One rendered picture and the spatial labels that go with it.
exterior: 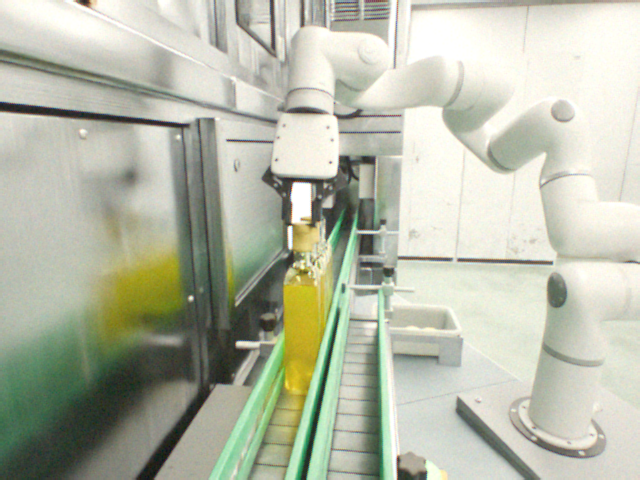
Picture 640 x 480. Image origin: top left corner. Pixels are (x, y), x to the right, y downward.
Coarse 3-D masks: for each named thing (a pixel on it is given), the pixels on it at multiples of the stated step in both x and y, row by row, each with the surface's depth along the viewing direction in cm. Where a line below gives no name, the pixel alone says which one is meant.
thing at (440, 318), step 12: (372, 312) 110; (396, 312) 116; (408, 312) 116; (420, 312) 115; (432, 312) 115; (444, 312) 114; (396, 324) 117; (408, 324) 116; (420, 324) 116; (432, 324) 115; (444, 324) 114; (456, 324) 103
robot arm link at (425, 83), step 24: (384, 72) 75; (408, 72) 73; (432, 72) 69; (456, 72) 68; (336, 96) 71; (360, 96) 71; (384, 96) 75; (408, 96) 73; (432, 96) 70; (456, 96) 70
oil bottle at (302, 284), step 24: (312, 264) 66; (288, 288) 64; (312, 288) 64; (288, 312) 65; (312, 312) 65; (288, 336) 66; (312, 336) 66; (288, 360) 67; (312, 360) 67; (288, 384) 68
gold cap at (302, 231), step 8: (296, 224) 63; (304, 224) 63; (296, 232) 63; (304, 232) 63; (312, 232) 64; (296, 240) 63; (304, 240) 63; (312, 240) 64; (296, 248) 63; (304, 248) 63; (312, 248) 64
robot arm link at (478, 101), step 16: (464, 64) 69; (480, 64) 70; (496, 64) 73; (464, 80) 69; (480, 80) 70; (496, 80) 71; (512, 80) 72; (464, 96) 70; (480, 96) 71; (496, 96) 72; (448, 112) 80; (464, 112) 77; (480, 112) 75; (496, 112) 75; (448, 128) 82; (464, 128) 80; (480, 128) 81; (464, 144) 82; (480, 144) 81; (480, 160) 82
